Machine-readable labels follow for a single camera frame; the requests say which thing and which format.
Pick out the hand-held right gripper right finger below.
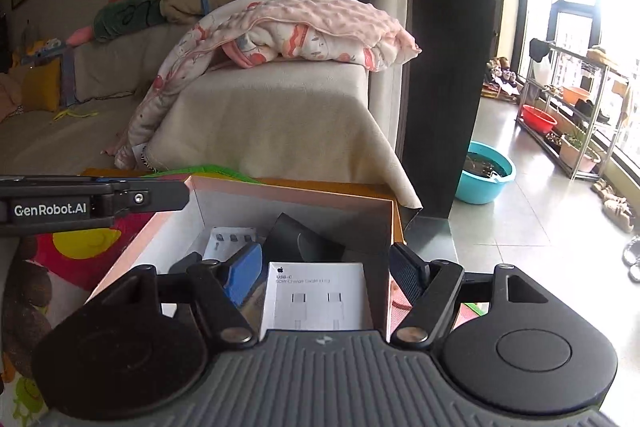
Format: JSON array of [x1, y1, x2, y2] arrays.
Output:
[[389, 243, 548, 348]]

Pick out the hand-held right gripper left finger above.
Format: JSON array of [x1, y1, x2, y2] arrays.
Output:
[[87, 241, 265, 348]]

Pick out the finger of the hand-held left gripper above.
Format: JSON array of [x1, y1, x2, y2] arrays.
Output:
[[112, 180, 192, 216], [75, 175, 176, 184]]

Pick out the pink cardboard box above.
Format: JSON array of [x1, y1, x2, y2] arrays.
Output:
[[87, 174, 406, 345]]

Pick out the white cable box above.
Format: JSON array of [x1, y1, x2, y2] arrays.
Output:
[[259, 261, 379, 343]]

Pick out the small white printed box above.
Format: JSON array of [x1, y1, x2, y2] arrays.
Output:
[[202, 226, 262, 264]]

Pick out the black cylindrical cup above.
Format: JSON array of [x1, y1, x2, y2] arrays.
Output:
[[262, 212, 347, 265]]

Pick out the teal plastic basin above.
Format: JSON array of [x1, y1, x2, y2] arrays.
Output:
[[454, 140, 517, 205]]

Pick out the yellow cushion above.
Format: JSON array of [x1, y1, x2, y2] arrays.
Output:
[[20, 57, 63, 112]]

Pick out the beige sofa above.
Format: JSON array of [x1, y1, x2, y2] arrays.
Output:
[[0, 0, 423, 212]]

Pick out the blue yellow toy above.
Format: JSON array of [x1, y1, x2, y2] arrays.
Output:
[[12, 37, 68, 68]]

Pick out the green plush toy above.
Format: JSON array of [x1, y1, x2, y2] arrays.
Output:
[[92, 0, 168, 44]]

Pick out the red plastic basin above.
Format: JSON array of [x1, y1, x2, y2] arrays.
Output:
[[520, 104, 558, 135]]

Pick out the potted plant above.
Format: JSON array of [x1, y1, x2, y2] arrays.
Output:
[[559, 134, 601, 172]]

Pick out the pair of beige sandals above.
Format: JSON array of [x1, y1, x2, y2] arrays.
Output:
[[592, 179, 637, 233]]

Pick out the row of shoes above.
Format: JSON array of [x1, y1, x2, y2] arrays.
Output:
[[482, 57, 524, 104]]

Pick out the grey slippers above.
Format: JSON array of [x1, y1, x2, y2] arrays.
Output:
[[622, 234, 640, 283]]

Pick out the pink printed blanket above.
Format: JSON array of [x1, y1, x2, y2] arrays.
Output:
[[102, 0, 423, 170]]

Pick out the orange plastic basin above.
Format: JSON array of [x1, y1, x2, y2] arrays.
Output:
[[562, 85, 592, 106]]

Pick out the black cloth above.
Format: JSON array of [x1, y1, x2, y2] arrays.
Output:
[[529, 38, 552, 64]]

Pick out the metal storage rack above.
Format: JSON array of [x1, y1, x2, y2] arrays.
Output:
[[515, 39, 633, 182]]

